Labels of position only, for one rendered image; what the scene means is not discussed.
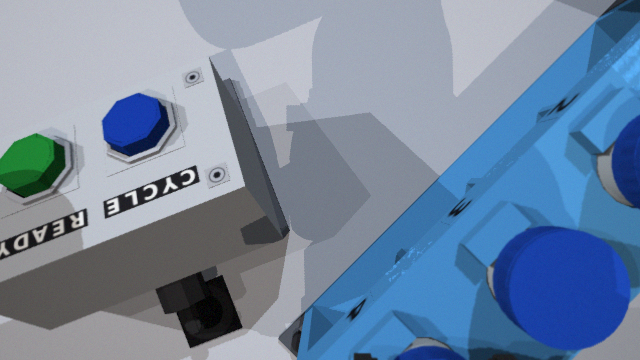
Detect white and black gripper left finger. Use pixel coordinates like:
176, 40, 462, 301
354, 353, 378, 360

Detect grey two-button control box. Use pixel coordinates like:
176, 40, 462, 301
0, 56, 290, 348

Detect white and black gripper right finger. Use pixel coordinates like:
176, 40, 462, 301
487, 354, 518, 360

